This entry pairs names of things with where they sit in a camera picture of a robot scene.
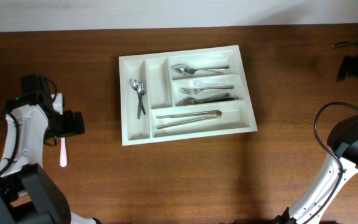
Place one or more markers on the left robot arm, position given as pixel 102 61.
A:
pixel 27 193

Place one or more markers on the steel fork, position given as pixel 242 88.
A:
pixel 195 91

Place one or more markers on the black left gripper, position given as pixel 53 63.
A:
pixel 68 123

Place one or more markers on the small steel teaspoon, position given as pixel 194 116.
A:
pixel 140 93
pixel 133 84

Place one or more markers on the steel tablespoon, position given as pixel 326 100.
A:
pixel 197 67
pixel 189 71

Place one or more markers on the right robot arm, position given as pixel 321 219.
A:
pixel 340 164

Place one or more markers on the black handled fork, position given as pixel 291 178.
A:
pixel 211 99

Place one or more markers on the white plastic cutlery tray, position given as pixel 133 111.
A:
pixel 162 93

